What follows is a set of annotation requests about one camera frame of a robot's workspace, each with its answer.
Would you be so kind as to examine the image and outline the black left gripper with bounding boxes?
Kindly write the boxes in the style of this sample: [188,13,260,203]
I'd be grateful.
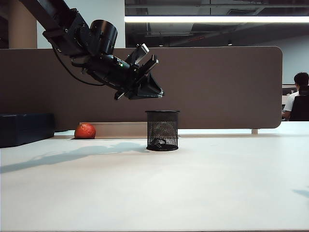
[83,47,164,101]

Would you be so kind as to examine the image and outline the black mesh basket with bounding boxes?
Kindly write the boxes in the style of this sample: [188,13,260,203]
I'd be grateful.
[145,110,181,152]

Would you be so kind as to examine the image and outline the brown desk divider panel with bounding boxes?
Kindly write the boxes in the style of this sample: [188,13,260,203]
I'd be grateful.
[0,46,283,132]

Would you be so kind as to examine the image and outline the orange round fruit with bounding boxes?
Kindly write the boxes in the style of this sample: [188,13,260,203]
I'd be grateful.
[74,122,97,140]

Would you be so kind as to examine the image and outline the long white ceiling light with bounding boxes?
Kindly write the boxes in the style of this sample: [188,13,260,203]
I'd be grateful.
[124,15,309,24]

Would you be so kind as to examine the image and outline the dark blue box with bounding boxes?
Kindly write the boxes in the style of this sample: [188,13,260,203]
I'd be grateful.
[0,113,56,148]

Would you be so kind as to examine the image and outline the seated person in white shirt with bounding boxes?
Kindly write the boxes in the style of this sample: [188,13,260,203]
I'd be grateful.
[281,72,309,121]

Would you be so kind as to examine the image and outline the black office chair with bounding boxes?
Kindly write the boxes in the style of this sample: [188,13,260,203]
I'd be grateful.
[289,85,309,122]

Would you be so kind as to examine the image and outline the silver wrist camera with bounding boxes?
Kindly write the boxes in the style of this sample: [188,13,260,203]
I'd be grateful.
[135,43,150,59]

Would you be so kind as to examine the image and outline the beige cable tray flap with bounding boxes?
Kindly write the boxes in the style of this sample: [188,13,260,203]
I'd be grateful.
[79,122,148,140]

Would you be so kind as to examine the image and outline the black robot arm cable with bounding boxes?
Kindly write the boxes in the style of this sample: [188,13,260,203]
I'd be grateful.
[51,47,106,87]

